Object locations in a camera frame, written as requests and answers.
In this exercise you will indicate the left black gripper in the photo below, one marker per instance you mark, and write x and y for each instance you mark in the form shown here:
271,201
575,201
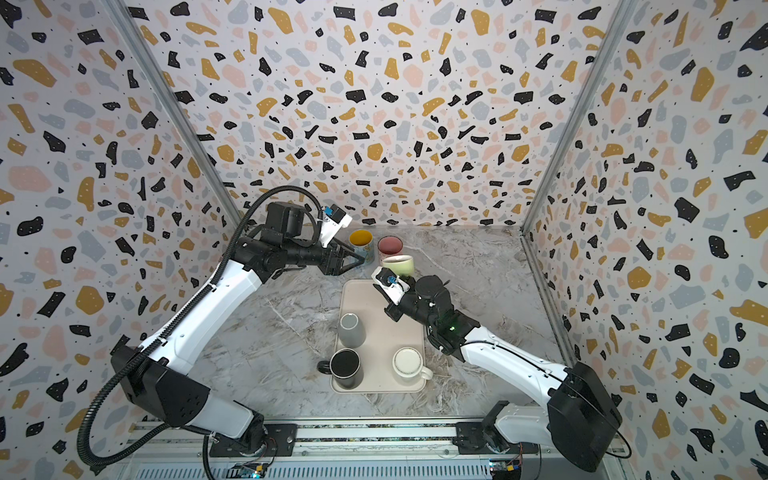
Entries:
331,268

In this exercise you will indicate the light blue yellow-inside mug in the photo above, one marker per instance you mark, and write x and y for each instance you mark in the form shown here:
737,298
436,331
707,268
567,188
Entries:
362,243

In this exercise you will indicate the pink glass mug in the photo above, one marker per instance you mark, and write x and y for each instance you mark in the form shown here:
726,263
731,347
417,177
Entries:
389,246

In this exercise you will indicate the light green mug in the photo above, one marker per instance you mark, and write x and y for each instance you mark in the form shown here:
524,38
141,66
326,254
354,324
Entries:
401,265

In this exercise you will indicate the white cream mug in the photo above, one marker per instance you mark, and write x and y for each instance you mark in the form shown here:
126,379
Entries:
409,367

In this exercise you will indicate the grey handleless cup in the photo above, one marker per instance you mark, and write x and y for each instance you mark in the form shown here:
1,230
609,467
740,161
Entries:
351,331

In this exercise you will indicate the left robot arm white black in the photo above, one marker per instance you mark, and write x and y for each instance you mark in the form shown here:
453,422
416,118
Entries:
160,383

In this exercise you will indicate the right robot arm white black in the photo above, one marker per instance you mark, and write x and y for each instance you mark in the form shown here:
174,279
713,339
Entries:
578,417

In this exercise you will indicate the black mug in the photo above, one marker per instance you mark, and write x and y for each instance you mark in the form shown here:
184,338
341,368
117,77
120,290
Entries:
345,368

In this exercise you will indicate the beige rectangular tray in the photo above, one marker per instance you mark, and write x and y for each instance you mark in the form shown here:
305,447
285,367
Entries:
384,337

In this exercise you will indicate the circuit board right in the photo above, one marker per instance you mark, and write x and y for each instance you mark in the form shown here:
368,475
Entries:
506,469

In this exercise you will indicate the green circuit board left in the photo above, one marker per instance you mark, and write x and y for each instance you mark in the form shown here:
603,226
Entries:
247,471

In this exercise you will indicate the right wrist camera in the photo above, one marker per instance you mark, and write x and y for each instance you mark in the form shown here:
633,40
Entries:
391,286

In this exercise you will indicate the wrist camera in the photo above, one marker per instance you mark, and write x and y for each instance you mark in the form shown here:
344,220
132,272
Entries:
335,219
391,286

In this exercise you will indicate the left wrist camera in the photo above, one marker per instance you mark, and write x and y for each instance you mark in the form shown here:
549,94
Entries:
335,219

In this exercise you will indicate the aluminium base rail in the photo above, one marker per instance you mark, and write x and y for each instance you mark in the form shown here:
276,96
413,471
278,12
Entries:
357,448

